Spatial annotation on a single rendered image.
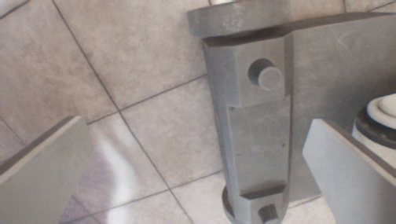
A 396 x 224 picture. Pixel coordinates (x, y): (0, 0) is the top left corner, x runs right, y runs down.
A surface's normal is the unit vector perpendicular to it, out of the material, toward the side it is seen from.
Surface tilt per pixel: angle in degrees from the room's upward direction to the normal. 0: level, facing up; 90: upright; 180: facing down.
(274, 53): 0
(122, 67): 0
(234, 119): 0
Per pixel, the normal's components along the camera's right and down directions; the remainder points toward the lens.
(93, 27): 0.08, 0.43
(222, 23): -0.42, 0.50
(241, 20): -0.11, 0.50
